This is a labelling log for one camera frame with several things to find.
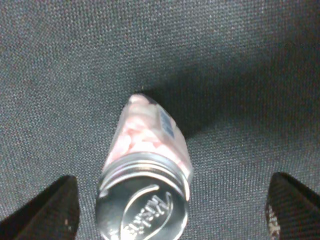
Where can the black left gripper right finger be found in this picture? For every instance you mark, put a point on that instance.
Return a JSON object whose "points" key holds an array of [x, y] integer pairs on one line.
{"points": [[292, 209]]}

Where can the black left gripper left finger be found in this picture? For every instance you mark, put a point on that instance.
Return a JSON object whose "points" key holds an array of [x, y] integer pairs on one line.
{"points": [[54, 214]]}

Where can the small candy jar silver lid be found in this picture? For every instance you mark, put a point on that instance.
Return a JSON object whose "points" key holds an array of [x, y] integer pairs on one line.
{"points": [[144, 188]]}

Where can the black table cloth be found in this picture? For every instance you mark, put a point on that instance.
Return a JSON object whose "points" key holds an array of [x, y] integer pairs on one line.
{"points": [[241, 78]]}

